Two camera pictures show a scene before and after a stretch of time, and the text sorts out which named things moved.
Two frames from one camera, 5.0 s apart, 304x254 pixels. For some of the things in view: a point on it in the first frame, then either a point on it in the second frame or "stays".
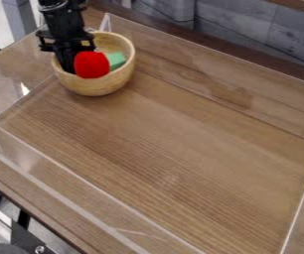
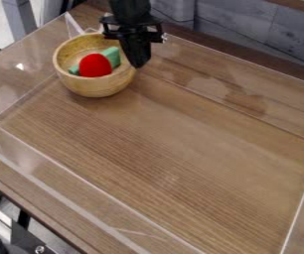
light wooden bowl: x=103 y=85 stays
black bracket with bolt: x=24 y=239 stays
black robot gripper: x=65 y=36 -> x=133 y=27
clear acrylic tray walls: x=171 y=149 stays
